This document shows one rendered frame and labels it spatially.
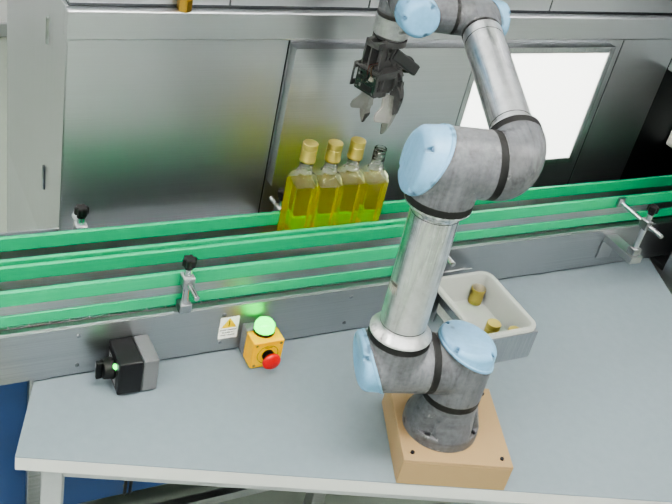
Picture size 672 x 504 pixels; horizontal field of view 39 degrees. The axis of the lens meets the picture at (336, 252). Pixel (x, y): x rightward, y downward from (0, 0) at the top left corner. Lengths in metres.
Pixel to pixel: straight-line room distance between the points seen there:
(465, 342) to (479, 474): 0.28
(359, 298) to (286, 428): 0.37
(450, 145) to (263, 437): 0.72
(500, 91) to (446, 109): 0.65
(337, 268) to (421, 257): 0.50
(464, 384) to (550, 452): 0.36
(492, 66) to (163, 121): 0.72
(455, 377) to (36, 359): 0.80
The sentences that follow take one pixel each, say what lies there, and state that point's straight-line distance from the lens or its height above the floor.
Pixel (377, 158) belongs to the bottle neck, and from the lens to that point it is 2.09.
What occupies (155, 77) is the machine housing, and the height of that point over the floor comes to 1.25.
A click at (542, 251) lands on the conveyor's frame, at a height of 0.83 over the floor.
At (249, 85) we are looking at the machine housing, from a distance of 2.06.
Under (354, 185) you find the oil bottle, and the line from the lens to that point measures 2.09.
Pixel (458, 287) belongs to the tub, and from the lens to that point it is 2.31.
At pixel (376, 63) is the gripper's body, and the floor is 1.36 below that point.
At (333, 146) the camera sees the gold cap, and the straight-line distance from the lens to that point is 2.02.
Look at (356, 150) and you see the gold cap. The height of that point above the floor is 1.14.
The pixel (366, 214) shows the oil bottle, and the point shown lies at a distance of 2.15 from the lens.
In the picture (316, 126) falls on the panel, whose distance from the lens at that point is 2.15.
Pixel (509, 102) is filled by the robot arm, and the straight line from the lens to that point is 1.64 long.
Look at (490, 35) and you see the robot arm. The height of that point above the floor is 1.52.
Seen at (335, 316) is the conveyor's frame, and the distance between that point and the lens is 2.12.
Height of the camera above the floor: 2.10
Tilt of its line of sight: 34 degrees down
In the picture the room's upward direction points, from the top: 14 degrees clockwise
